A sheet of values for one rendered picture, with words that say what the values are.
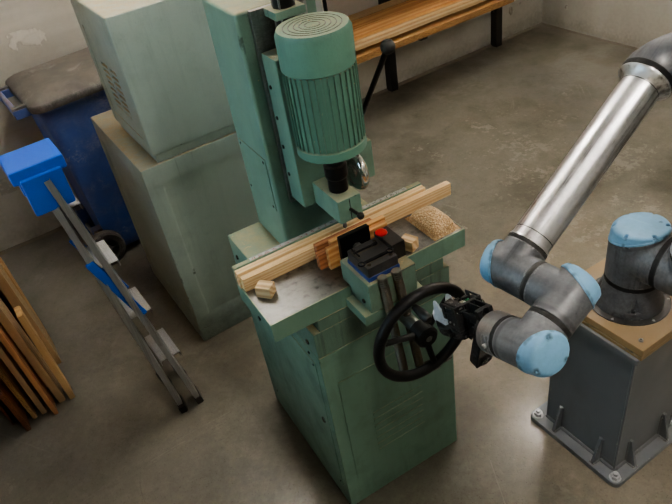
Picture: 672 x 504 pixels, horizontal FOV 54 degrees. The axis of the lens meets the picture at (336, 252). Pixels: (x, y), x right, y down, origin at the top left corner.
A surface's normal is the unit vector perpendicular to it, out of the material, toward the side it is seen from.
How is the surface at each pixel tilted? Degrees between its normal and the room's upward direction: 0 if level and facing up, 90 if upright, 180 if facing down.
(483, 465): 0
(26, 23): 90
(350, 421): 90
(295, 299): 0
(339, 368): 90
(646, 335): 1
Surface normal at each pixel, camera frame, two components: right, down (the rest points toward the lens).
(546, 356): 0.37, 0.24
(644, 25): -0.83, 0.43
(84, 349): -0.13, -0.79
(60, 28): 0.55, 0.45
